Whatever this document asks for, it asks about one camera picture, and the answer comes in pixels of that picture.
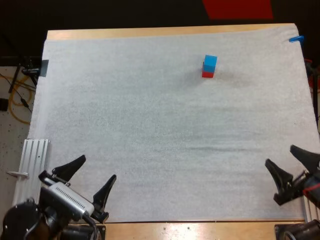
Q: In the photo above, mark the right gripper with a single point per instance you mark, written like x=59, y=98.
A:
x=291, y=191

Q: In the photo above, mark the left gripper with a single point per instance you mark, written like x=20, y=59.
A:
x=101, y=217

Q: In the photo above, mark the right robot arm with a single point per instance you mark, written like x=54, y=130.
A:
x=300, y=231

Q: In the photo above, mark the red cube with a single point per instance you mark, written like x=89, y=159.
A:
x=207, y=74

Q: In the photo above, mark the blue cube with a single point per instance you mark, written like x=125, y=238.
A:
x=210, y=62

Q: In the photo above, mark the dark clamp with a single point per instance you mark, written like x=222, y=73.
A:
x=44, y=68

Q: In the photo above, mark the blue clip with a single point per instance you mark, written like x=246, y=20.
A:
x=296, y=38

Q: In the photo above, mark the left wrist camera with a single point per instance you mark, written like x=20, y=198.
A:
x=68, y=198

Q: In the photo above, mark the ribbed aluminium rail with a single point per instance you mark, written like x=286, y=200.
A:
x=309, y=212
x=33, y=160

